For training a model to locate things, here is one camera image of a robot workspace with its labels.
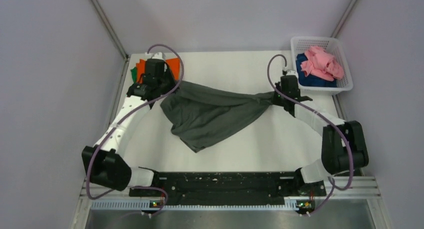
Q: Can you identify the dark grey t shirt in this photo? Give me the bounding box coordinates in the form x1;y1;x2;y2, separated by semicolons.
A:
160;81;273;153

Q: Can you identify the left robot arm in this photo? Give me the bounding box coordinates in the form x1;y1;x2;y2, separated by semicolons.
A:
81;58;177;196

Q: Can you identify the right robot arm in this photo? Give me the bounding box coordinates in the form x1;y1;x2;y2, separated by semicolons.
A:
272;75;369;195

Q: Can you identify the blue t shirt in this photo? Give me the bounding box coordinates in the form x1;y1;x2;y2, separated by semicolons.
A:
295;53;337;88

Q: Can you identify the folded orange t shirt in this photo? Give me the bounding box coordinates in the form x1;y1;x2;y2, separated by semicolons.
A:
135;58;181;83

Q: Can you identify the folded green t shirt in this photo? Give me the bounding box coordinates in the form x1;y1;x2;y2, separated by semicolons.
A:
130;66;138;83

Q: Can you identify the white plastic basket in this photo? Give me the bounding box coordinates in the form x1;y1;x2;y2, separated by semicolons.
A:
290;36;354;95

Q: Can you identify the pink t shirt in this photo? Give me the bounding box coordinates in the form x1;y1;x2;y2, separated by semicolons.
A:
301;46;345;81

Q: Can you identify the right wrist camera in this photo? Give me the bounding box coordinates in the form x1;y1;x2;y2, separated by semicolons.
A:
282;69;298;77

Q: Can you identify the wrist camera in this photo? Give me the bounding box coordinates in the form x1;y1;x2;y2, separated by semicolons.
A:
282;69;298;77
145;52;166;61

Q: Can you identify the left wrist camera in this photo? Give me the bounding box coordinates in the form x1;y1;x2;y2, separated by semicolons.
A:
145;52;166;61

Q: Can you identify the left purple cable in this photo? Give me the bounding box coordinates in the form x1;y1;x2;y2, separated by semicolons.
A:
85;43;185;218

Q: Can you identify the purple cable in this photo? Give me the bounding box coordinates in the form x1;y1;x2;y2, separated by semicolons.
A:
85;43;185;218
266;53;355;218

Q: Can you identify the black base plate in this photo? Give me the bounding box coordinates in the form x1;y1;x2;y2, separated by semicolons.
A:
129;171;327;206

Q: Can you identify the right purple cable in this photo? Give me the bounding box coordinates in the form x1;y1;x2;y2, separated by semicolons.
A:
266;53;355;218

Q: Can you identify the aluminium frame rail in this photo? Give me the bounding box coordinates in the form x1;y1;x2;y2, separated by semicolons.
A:
79;176;382;200

